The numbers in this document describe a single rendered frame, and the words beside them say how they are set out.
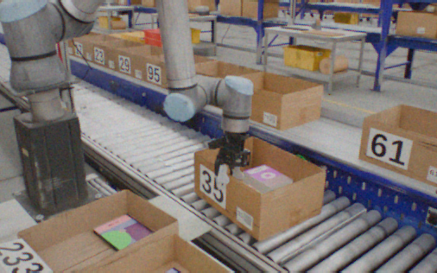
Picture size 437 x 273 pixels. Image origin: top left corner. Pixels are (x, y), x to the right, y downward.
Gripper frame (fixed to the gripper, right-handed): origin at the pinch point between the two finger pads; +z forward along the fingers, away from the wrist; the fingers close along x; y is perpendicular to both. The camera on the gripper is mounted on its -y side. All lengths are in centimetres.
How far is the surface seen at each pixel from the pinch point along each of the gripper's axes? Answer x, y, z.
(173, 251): -28.5, 11.3, 10.8
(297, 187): 12.1, 21.4, -4.3
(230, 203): -0.8, 4.4, 5.3
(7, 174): -12, -250, 89
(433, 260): 32, 60, 8
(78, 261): -50, -5, 16
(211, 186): -0.3, -6.7, 3.4
